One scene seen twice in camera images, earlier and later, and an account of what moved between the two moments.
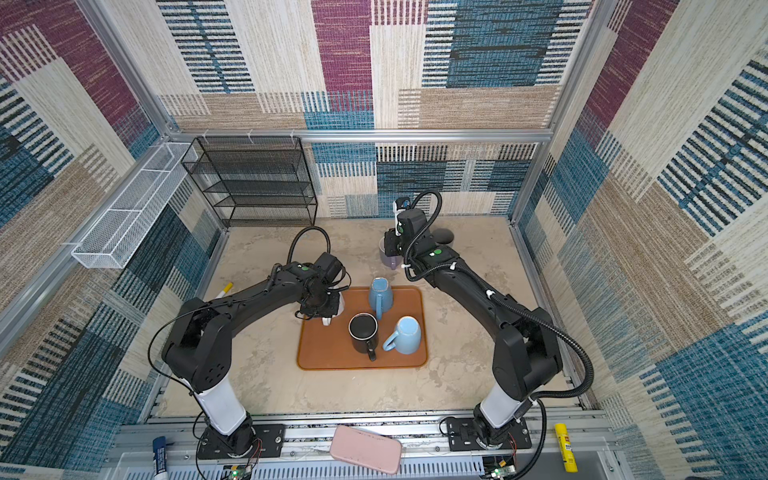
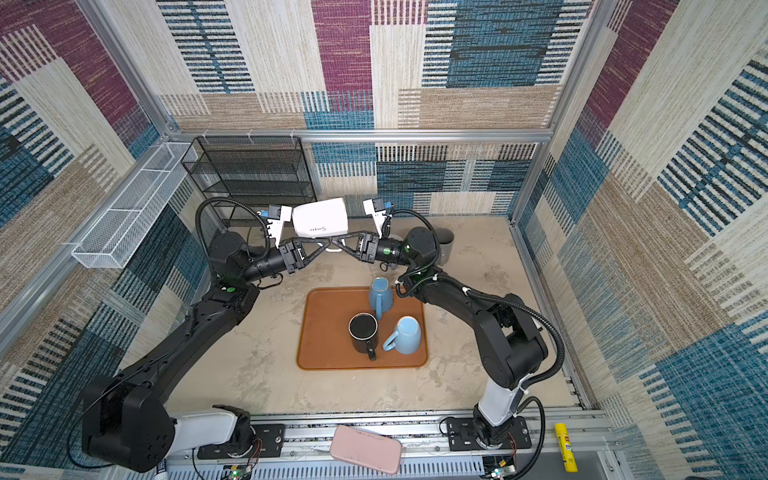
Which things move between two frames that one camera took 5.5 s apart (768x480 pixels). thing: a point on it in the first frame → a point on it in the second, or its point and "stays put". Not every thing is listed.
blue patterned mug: x=381 y=296 stays put
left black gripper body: x=326 y=305 → x=288 y=257
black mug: x=363 y=330 stays put
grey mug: x=443 y=235 stays put
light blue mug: x=407 y=338 stays put
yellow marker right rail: x=568 y=456 stays put
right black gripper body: x=394 y=244 → x=371 y=247
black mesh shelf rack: x=254 y=181 stays put
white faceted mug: x=326 y=321 → x=321 y=218
